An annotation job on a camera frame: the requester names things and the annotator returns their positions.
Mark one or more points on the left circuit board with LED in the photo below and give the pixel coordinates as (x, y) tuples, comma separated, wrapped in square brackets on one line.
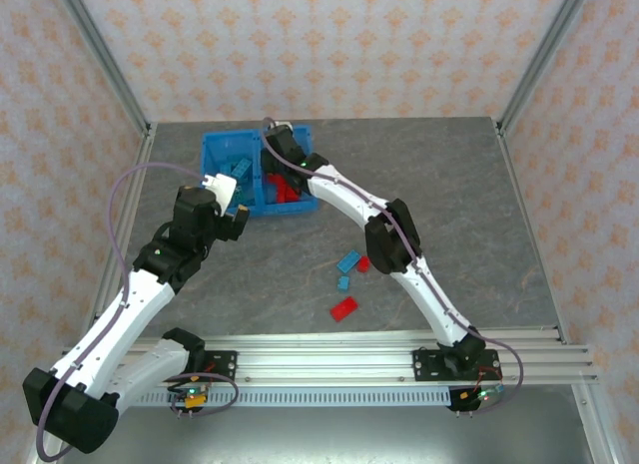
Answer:
[(191, 395)]

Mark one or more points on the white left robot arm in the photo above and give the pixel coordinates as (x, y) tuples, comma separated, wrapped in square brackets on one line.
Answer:
[(125, 309)]

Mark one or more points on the right circuit board with LED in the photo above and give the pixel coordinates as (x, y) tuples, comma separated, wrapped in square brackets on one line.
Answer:
[(481, 396)]

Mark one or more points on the large blue lego brick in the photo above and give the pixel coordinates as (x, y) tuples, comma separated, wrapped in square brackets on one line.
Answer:
[(348, 261)]

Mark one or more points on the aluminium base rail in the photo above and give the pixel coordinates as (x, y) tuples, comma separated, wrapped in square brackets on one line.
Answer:
[(324, 356)]

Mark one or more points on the circuit board with led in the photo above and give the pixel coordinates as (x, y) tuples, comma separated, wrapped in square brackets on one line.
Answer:
[(481, 396), (191, 395)]

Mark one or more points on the blue plastic divided bin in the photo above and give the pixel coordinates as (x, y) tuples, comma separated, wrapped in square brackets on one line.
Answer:
[(214, 149)]

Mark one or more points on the aluminium frame post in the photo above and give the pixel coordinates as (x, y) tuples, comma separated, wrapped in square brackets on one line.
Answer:
[(100, 55), (541, 55)]

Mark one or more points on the small red lego brick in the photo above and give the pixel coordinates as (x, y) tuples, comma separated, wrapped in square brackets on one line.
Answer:
[(363, 264)]

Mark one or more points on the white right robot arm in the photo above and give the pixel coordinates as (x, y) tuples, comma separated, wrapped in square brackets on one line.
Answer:
[(344, 194)]

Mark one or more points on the small blue lego brick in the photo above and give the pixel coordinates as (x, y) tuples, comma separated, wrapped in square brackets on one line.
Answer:
[(343, 283)]

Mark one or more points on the red two-by-four lego brick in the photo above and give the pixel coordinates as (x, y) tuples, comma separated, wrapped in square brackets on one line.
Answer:
[(344, 309)]

